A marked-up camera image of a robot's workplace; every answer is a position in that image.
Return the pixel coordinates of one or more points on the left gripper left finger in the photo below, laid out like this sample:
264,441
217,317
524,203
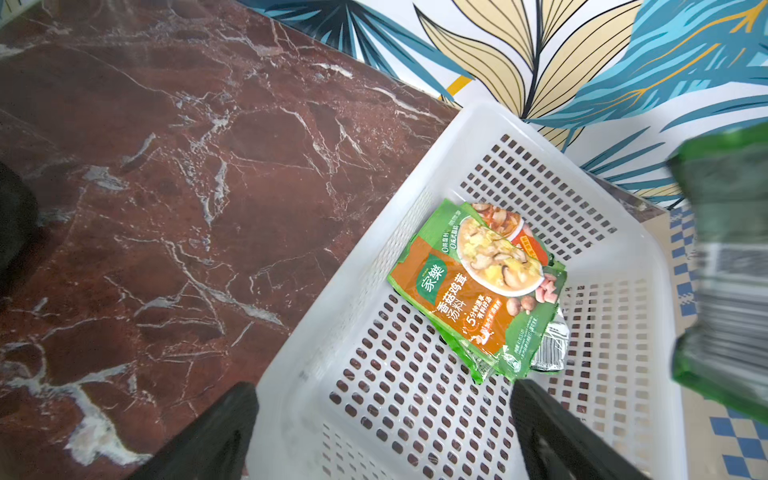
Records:
214,446

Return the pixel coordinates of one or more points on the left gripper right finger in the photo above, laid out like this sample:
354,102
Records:
557,445

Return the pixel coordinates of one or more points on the checkered paper bag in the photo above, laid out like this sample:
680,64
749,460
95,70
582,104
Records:
721,443

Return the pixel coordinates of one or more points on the orange green soup packet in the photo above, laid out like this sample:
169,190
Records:
487,284

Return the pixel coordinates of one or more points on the white plastic basket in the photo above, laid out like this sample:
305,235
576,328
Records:
365,388

